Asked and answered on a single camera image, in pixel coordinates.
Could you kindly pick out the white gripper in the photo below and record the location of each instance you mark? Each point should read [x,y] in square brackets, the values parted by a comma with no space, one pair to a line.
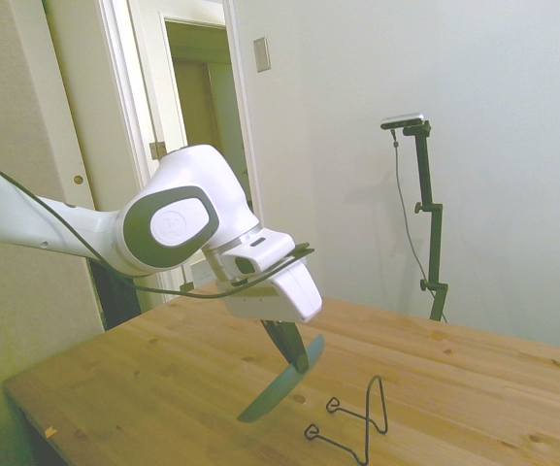
[294,296]

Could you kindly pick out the blue round plastic plate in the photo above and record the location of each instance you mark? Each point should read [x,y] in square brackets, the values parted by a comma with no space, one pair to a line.
[279,388]

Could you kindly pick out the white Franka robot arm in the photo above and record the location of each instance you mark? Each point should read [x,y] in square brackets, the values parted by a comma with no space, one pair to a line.
[173,213]

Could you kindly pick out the metal door hinge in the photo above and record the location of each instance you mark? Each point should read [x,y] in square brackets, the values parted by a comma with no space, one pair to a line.
[156,150]

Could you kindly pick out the white open door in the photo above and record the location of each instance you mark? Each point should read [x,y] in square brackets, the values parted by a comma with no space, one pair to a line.
[90,97]

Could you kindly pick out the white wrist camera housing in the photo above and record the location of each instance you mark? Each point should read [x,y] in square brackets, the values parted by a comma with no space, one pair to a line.
[260,252]

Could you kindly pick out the dark green camera stand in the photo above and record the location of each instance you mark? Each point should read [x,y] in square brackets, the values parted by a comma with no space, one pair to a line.
[432,228]

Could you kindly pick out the grey exterior camera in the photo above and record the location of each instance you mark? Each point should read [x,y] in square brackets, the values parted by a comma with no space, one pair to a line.
[403,120]

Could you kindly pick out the white door frame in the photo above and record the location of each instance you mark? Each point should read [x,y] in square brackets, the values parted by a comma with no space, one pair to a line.
[240,97]

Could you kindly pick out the white wall switch plate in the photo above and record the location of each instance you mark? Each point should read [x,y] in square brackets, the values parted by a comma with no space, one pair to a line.
[261,55]

